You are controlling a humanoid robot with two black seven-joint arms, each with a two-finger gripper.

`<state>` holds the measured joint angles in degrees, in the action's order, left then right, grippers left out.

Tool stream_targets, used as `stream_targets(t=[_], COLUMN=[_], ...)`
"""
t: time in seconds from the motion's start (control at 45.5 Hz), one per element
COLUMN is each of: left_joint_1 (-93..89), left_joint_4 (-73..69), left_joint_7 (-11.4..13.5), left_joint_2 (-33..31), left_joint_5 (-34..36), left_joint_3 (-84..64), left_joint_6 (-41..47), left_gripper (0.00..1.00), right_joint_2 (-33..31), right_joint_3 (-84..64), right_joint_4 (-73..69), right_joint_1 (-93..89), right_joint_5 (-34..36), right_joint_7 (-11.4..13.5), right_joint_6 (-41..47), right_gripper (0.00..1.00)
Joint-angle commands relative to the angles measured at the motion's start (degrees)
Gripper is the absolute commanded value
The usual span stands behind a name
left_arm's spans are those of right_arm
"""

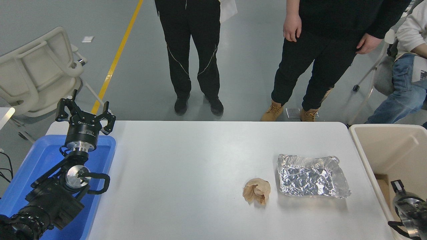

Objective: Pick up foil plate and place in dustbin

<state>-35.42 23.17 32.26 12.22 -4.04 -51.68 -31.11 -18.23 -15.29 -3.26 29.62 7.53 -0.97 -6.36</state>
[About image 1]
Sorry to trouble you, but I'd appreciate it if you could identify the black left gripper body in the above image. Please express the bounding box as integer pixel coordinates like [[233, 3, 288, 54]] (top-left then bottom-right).
[[65, 113, 102, 145]]

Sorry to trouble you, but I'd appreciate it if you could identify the silver foil tray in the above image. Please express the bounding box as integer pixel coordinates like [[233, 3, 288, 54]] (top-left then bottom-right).
[[277, 154, 351, 199]]

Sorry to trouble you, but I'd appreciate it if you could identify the metal floor plate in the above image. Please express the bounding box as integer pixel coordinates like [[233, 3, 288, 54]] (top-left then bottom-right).
[[286, 107, 319, 119]]

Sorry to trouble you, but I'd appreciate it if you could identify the person's right hand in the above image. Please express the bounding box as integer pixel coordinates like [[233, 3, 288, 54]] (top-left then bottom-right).
[[283, 13, 302, 42]]

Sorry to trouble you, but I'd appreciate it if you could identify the person's left hand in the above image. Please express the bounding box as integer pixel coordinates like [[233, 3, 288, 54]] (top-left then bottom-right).
[[356, 33, 383, 55]]

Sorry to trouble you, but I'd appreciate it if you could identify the white folded plastic chair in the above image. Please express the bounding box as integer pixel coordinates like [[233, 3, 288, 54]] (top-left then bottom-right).
[[0, 26, 112, 140]]

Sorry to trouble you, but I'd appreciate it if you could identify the blue plastic tray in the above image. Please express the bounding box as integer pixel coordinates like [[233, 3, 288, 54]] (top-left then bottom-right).
[[0, 134, 116, 240]]

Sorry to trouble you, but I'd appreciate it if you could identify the crumpled tan paper ball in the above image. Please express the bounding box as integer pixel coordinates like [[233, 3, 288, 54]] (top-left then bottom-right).
[[243, 178, 271, 205]]

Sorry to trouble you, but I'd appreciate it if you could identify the white sheet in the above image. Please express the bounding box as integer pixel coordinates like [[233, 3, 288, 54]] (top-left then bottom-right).
[[219, 0, 238, 24]]

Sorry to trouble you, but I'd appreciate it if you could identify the white wheeled chair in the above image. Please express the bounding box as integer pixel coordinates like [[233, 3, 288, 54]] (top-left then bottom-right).
[[347, 28, 401, 125]]

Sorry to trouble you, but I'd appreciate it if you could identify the large pale bin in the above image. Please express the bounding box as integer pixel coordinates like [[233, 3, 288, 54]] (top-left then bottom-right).
[[349, 124, 427, 240]]

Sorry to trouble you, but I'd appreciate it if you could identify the seated person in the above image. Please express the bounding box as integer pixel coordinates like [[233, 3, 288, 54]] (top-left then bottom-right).
[[365, 0, 427, 124]]

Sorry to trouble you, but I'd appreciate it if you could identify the black cable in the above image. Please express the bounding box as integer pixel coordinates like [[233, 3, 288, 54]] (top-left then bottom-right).
[[0, 152, 14, 183]]

